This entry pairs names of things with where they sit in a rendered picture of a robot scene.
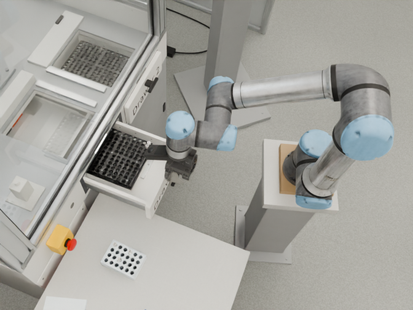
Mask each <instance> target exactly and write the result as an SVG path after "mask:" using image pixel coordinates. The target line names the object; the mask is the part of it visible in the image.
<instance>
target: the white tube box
mask: <svg viewBox="0 0 413 310"><path fill-rule="evenodd" d="M113 242H116V243H117V246H116V247H114V246H113ZM130 249H131V250H132V254H129V252H128V250H130ZM118 257H120V258H121V262H118V260H117V258H118ZM146 258H147V257H146V255H145V254H143V253H141V252H139V251H137V250H135V249H133V248H130V247H128V246H126V245H124V244H122V243H120V242H118V241H116V240H113V241H112V242H111V245H110V246H109V248H108V249H107V251H106V253H105V254H104V256H103V258H102V260H101V261H100V262H101V264H102V265H103V266H105V267H107V268H109V269H112V270H113V271H115V272H118V273H119V274H121V275H123V276H125V277H127V278H129V279H132V280H135V279H136V277H137V276H138V274H139V272H140V270H141V268H142V267H143V264H144V262H145V261H146Z"/></svg>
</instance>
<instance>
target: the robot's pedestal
mask: <svg viewBox="0 0 413 310"><path fill-rule="evenodd" d="M280 143H284V144H292V145H297V144H298V142H296V141H283V140H269V139H264V140H263V142H262V178H261V180H260V182H259V184H258V187H257V189H256V192H255V194H254V196H253V198H252V201H251V203H250V206H242V205H236V211H235V246H236V247H238V248H241V249H244V250H246V251H248V252H250V256H249V258H248V261H256V262H264V263H279V264H292V259H291V242H292V241H293V239H294V238H295V237H296V236H297V235H298V234H299V232H300V231H301V230H302V228H303V227H304V226H305V225H306V224H307V223H308V222H309V220H310V219H311V218H312V217H313V216H314V214H315V213H329V214H336V213H337V212H338V211H339V207H338V200H337V190H336V191H335V193H334V195H333V197H332V206H331V207H330V208H328V209H320V210H317V209H307V208H303V207H300V206H298V205H297V204H296V197H295V195H291V194H280V186H279V153H278V148H279V146H280Z"/></svg>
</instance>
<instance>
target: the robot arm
mask: <svg viewBox="0 0 413 310"><path fill-rule="evenodd" d="M322 99H330V100H331V101H333V102H335V101H340V113H341V115H340V119H339V121H338V123H337V124H336V125H335V127H334V128H333V131H332V136H330V135H329V134H328V133H327V132H325V131H322V130H317V129H313V130H309V131H307V132H306V133H305V134H303V136H301V137H300V139H299V143H298V144H297V146H296V149H295V150H294V151H292V152H290V153H289V154H288V155H287V156H286V157H285V160H284V162H283V174H284V176H285V178H286V179H287V180H288V181H289V182H290V183H291V184H292V185H294V186H296V195H295V197H296V204H297V205H298V206H300V207H303V208H307V209H317V210H320V209H328V208H330V207H331V206H332V195H333V194H334V193H335V191H336V190H337V188H338V186H339V180H340V179H341V178H342V177H343V176H344V174H345V173H346V172H347V171H348V170H349V169H350V168H351V167H352V166H353V164H354V163H355V162H356V161H370V160H373V159H375V157H378V158H380V157H382V156H384V155H385V154H387V153H388V152H389V150H391V147H392V146H393V137H394V128H393V122H392V114H391V100H390V88H389V85H388V82H387V81H386V80H385V78H384V77H383V76H382V75H381V74H380V73H378V72H377V71H376V70H374V69H371V68H369V67H367V66H363V65H358V64H352V63H340V64H335V65H329V66H328V68H327V69H326V70H321V71H312V72H308V73H299V74H291V75H286V76H278V77H270V78H265V79H257V80H252V81H243V82H235V83H234V82H233V80H231V78H229V77H222V76H217V77H214V78H213V79H212V80H211V81H210V85H209V88H208V92H207V100H206V110H205V117H204V121H198V120H194V119H193V117H192V116H191V115H190V114H189V113H187V112H185V111H175V112H174V113H172V114H170V115H169V117H168V119H167V123H166V127H165V132H166V145H149V146H148V148H147V150H146V152H145V154H144V157H145V158H146V159H147V160H157V161H167V162H166V164H165V175H164V178H165V179H166V180H167V181H168V182H169V183H172V182H174V183H178V184H181V185H182V184H184V182H183V181H182V180H181V179H179V178H178V174H180V175H182V178H183V179H185V180H188V181H189V177H190V175H191V173H192V172H193V171H194V169H195V166H196V163H197V156H198V155H197V154H196V153H197V150H195V149H192V147H196V148H204V149H212V150H216V151H233V150H234V148H235V143H236V139H237V126H235V125H232V124H230V122H231V115H232V110H233V109H243V108H254V107H260V106H270V105H280V104H286V103H296V102H302V101H312V100H322ZM186 177H187V178H186Z"/></svg>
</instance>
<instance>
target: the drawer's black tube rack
mask: <svg viewBox="0 0 413 310"><path fill-rule="evenodd" d="M115 130H116V129H113V128H112V130H111V131H110V133H109V135H108V136H107V138H106V139H105V141H104V143H103V145H102V147H101V148H100V150H99V152H98V153H97V155H96V156H95V158H94V160H93V162H92V163H91V165H90V167H89V168H88V170H87V172H86V173H89V174H91V175H93V176H96V177H98V178H101V179H103V180H106V181H108V182H111V183H114V184H115V185H119V186H121V187H123V188H126V189H129V190H132V188H133V186H134V184H135V182H136V180H137V178H138V177H139V175H140V173H141V171H142V169H143V167H144V165H145V163H146V161H147V159H146V158H145V160H144V162H143V163H142V165H141V167H140V169H139V171H138V173H137V175H136V177H135V179H134V180H133V183H132V185H131V186H127V185H126V184H125V183H126V181H128V178H129V176H130V174H131V172H132V170H133V168H134V166H135V164H136V163H137V161H138V159H139V157H140V155H141V153H142V152H143V149H144V147H145V146H146V144H143V142H146V143H147V141H145V140H142V139H140V138H137V137H134V136H132V135H129V134H127V133H124V132H121V131H119V130H116V131H117V132H116V133H114V131H115ZM119 132H121V134H119ZM124 135H127V136H126V137H125V136H124ZM129 137H132V138H129ZM134 138H136V140H134ZM138 140H141V142H139V141H138ZM138 163H139V162H138Z"/></svg>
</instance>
